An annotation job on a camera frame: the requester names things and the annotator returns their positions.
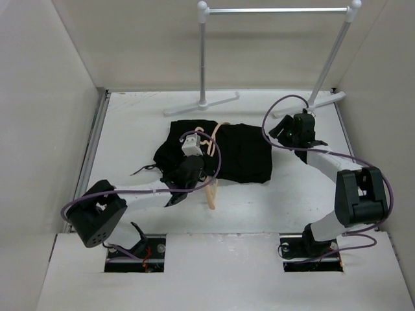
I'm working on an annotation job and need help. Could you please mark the white clothes rack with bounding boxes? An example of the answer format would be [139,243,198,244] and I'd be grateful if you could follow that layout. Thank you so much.
[163,0,363,119]

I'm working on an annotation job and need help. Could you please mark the beige wooden hanger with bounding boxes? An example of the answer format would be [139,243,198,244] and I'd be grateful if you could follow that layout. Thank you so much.
[194,121,231,211]

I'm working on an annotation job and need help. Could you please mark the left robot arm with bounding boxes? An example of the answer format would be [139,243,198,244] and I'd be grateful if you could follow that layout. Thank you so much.
[61,155,205,260]

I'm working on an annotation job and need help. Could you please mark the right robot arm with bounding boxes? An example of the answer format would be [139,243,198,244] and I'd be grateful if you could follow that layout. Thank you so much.
[268,111,389,261]

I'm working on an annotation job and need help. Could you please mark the black trousers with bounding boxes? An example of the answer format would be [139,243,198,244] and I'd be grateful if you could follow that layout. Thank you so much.
[153,119,272,183]

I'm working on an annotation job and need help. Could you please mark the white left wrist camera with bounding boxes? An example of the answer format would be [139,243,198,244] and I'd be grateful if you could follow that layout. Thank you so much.
[182,133,203,157]

